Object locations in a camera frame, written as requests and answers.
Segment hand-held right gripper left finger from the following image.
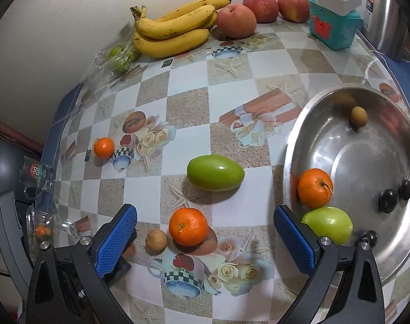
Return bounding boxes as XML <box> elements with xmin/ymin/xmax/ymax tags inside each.
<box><xmin>25</xmin><ymin>204</ymin><xmax>138</xmax><ymax>324</ymax></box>

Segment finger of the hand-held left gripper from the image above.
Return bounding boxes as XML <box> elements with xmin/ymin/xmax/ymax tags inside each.
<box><xmin>105</xmin><ymin>231</ymin><xmax>137</xmax><ymax>281</ymax></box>

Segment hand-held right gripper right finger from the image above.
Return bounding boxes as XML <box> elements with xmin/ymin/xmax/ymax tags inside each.
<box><xmin>273</xmin><ymin>204</ymin><xmax>385</xmax><ymax>324</ymax></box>

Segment small tan longan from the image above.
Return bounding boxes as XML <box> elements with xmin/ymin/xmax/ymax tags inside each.
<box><xmin>145</xmin><ymin>229</ymin><xmax>168</xmax><ymax>253</ymax></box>
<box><xmin>351</xmin><ymin>106</ymin><xmax>368</xmax><ymax>129</ymax></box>

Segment green oval fruit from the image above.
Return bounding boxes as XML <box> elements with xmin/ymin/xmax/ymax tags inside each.
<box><xmin>187</xmin><ymin>154</ymin><xmax>245</xmax><ymax>191</ymax></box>
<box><xmin>301</xmin><ymin>207</ymin><xmax>354</xmax><ymax>246</ymax></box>

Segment orange tangerine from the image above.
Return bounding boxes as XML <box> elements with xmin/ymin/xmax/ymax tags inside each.
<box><xmin>93</xmin><ymin>137</ymin><xmax>115</xmax><ymax>159</ymax></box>
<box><xmin>168</xmin><ymin>208</ymin><xmax>209</xmax><ymax>247</ymax></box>
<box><xmin>297</xmin><ymin>168</ymin><xmax>334</xmax><ymax>209</ymax></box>

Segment round stainless steel pan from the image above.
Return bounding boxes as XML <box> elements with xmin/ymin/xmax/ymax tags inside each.
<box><xmin>283</xmin><ymin>84</ymin><xmax>410</xmax><ymax>286</ymax></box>

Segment clear glass jar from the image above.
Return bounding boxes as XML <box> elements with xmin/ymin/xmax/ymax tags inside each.
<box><xmin>25</xmin><ymin>206</ymin><xmax>74</xmax><ymax>264</ymax></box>

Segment grey plastic panel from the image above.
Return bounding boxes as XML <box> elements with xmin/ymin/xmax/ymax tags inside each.
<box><xmin>0</xmin><ymin>189</ymin><xmax>27</xmax><ymax>294</ymax></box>

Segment dark grey cabinet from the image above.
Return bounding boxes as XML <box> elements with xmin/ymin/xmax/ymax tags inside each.
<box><xmin>0</xmin><ymin>121</ymin><xmax>43</xmax><ymax>196</ymax></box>

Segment clear bag of green fruit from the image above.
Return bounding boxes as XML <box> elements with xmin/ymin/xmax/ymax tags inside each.
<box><xmin>82</xmin><ymin>29</ymin><xmax>141</xmax><ymax>88</ymax></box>

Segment teal plastic box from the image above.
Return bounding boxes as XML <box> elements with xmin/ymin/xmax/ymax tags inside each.
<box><xmin>308</xmin><ymin>0</ymin><xmax>364</xmax><ymax>50</ymax></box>

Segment yellow banana bunch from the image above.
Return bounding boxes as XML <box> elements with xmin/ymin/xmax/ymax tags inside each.
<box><xmin>130</xmin><ymin>0</ymin><xmax>232</xmax><ymax>59</ymax></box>

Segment red apples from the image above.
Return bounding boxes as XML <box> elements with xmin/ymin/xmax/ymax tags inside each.
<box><xmin>216</xmin><ymin>4</ymin><xmax>257</xmax><ymax>38</ymax></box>

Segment red apple right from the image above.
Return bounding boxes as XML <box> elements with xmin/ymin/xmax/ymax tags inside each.
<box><xmin>278</xmin><ymin>0</ymin><xmax>310</xmax><ymax>23</ymax></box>

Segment red apple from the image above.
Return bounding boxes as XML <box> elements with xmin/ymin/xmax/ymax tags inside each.
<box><xmin>243</xmin><ymin>0</ymin><xmax>280</xmax><ymax>23</ymax></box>
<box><xmin>278</xmin><ymin>0</ymin><xmax>310</xmax><ymax>23</ymax></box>

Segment stainless steel pot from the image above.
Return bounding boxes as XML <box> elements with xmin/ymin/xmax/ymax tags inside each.
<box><xmin>363</xmin><ymin>0</ymin><xmax>410</xmax><ymax>62</ymax></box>

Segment red apple middle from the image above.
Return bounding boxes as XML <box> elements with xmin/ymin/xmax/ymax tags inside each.
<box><xmin>243</xmin><ymin>0</ymin><xmax>280</xmax><ymax>23</ymax></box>

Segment brown wooden post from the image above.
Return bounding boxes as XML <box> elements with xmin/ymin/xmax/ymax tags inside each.
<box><xmin>0</xmin><ymin>123</ymin><xmax>45</xmax><ymax>152</ymax></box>

